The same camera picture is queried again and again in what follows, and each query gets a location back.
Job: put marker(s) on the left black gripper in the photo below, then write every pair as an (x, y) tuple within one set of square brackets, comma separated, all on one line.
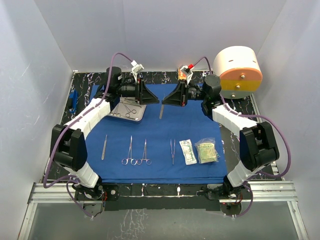
[(143, 95)]

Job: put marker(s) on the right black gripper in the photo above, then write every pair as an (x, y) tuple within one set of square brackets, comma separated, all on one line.
[(179, 97)]

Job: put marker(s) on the steel ring-handle scissors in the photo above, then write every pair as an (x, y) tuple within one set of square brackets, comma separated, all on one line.
[(144, 158), (130, 113)]

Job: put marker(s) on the metal instrument tray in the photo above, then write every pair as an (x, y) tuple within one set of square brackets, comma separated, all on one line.
[(119, 111)]

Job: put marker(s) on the blue surgical drape cloth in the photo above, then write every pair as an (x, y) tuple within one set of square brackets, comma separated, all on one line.
[(179, 123)]

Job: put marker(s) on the white packet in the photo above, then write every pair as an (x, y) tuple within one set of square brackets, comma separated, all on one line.
[(187, 149)]

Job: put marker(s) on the steel forceps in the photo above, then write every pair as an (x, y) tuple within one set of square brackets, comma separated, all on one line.
[(172, 150)]

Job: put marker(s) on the steel scalpel handle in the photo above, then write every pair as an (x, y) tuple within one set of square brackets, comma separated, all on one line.
[(104, 148)]

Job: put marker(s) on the green suture packet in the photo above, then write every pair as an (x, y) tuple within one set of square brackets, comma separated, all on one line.
[(206, 151)]

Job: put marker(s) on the pink cylindrical tissue phantom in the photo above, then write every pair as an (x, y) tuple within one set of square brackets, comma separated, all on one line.
[(239, 72)]

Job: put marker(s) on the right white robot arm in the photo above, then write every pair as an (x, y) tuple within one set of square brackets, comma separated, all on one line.
[(257, 144)]

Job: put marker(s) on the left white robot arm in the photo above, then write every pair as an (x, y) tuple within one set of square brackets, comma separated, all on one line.
[(68, 141)]

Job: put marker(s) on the small orange circuit board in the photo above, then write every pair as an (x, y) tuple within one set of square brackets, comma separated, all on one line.
[(180, 75)]

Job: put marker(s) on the small blue plastic clip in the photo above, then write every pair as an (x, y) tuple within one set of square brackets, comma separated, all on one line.
[(72, 101)]

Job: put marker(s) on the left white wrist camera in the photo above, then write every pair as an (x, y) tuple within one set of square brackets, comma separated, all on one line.
[(136, 69)]

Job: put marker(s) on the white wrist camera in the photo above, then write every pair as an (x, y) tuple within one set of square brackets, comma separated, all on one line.
[(136, 69), (188, 71)]

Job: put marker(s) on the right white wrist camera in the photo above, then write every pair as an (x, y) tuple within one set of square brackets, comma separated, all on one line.
[(188, 71)]

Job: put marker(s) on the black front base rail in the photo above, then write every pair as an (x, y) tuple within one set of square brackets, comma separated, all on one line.
[(138, 196)]

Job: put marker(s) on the aluminium frame extrusion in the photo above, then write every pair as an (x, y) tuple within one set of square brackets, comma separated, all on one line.
[(267, 211)]

